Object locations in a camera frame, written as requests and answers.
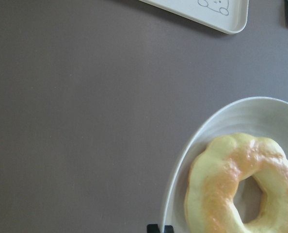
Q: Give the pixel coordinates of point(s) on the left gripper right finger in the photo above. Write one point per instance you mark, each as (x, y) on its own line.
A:
(168, 229)

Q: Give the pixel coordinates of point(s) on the white plate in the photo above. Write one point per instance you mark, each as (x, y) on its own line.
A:
(258, 116)

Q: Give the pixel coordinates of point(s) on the glazed donut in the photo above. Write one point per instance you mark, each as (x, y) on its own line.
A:
(214, 178)

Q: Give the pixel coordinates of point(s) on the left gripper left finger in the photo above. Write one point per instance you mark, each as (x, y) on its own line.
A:
(152, 228)

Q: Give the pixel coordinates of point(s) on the cream rabbit tray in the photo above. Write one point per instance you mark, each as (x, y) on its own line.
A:
(227, 16)

